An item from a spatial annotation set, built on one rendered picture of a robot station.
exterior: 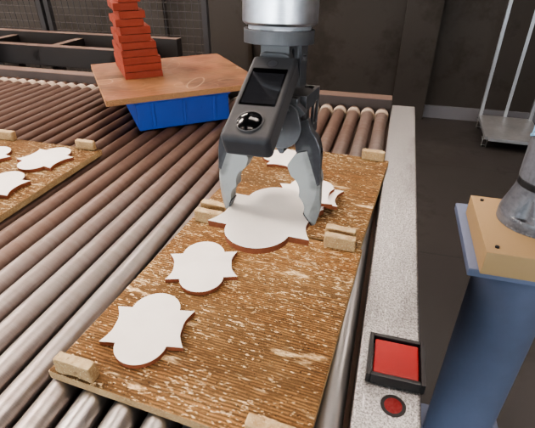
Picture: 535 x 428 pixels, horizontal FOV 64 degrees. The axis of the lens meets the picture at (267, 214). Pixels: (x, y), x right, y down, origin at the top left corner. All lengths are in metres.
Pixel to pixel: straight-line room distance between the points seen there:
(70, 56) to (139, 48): 0.79
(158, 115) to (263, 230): 0.99
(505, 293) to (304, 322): 0.54
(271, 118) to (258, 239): 0.14
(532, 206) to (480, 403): 0.56
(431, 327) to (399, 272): 1.27
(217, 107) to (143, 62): 0.29
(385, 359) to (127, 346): 0.35
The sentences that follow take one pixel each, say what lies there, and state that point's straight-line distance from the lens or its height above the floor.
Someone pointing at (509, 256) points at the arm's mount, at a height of 0.92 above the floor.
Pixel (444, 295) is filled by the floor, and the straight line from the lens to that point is 2.26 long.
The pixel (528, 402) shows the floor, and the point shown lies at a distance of 1.96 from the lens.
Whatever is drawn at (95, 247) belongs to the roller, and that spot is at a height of 0.92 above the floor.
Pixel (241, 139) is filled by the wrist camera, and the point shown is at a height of 1.27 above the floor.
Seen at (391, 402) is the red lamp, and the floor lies 0.92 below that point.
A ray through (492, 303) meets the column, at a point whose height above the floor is 0.74.
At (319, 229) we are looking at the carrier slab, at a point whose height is 0.94.
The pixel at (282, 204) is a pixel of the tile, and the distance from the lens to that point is 0.53.
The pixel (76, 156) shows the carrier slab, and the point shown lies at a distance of 1.27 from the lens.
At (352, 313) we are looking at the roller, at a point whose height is 0.92.
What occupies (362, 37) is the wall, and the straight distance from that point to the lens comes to 4.45.
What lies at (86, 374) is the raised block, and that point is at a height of 0.95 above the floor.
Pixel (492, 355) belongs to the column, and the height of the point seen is 0.59.
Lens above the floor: 1.41
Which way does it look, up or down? 32 degrees down
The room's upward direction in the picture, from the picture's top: straight up
